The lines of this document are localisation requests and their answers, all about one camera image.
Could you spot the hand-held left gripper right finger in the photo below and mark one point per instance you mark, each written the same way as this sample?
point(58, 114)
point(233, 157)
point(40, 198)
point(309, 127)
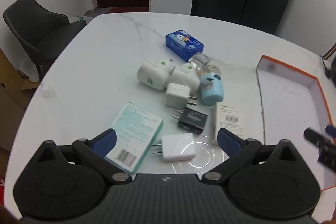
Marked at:
point(228, 140)

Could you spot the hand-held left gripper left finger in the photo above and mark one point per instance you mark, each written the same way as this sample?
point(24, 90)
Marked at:
point(105, 138)

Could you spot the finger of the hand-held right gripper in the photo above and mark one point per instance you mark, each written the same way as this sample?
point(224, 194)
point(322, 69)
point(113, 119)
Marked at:
point(315, 136)
point(331, 131)

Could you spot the small white box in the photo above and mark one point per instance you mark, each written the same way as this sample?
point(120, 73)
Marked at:
point(231, 116)

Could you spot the teal and white box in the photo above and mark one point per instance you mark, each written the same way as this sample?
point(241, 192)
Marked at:
point(134, 129)

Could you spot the orange-edged cardboard tray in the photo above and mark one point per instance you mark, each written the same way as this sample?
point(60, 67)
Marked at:
point(296, 108)

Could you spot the light blue toothpick holder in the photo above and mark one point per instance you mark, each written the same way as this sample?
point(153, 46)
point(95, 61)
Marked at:
point(211, 90)

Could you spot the white square charger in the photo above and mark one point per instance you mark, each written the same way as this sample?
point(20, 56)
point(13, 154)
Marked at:
point(176, 95)

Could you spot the white plug-in vaporizer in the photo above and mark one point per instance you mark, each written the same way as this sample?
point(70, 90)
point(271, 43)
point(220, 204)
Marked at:
point(183, 77)
point(152, 71)

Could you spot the black charger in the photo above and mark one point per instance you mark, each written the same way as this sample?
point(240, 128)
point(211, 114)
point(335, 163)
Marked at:
point(193, 119)

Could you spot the white flat charger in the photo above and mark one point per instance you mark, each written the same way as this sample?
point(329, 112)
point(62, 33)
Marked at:
point(178, 146)

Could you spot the cardboard box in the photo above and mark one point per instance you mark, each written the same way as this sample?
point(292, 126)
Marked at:
point(10, 98)

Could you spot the blue printed box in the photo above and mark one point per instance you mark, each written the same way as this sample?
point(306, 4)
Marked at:
point(183, 43)

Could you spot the red doormat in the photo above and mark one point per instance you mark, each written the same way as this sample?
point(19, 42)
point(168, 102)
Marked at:
point(128, 9)

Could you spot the black chair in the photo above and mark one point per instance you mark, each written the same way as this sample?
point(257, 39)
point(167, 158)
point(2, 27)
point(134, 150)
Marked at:
point(34, 22)

